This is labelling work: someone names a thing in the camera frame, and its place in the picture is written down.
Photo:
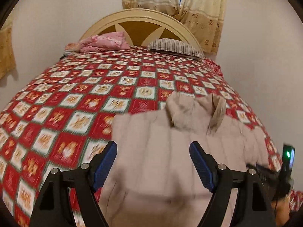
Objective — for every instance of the person's right hand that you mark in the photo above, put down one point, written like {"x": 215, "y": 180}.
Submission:
{"x": 281, "y": 210}

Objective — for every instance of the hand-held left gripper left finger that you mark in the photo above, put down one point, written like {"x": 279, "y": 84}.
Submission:
{"x": 107, "y": 160}

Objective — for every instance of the beige padded jacket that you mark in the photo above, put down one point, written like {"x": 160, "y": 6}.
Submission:
{"x": 163, "y": 165}

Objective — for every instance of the striped pillow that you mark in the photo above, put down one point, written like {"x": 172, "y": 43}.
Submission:
{"x": 176, "y": 47}

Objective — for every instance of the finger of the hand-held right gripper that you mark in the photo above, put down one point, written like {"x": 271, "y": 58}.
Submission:
{"x": 262, "y": 170}

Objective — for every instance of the beige lace window curtain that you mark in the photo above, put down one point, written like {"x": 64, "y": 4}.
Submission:
{"x": 175, "y": 7}

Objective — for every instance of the red checkered bed blanket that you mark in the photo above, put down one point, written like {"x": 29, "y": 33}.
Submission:
{"x": 71, "y": 94}

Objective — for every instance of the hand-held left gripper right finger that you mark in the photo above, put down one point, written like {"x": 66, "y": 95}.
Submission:
{"x": 201, "y": 164}

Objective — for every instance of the cream wooden headboard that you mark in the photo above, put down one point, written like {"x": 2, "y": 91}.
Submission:
{"x": 139, "y": 26}

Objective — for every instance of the pink folded blanket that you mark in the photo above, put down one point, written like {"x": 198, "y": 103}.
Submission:
{"x": 101, "y": 43}

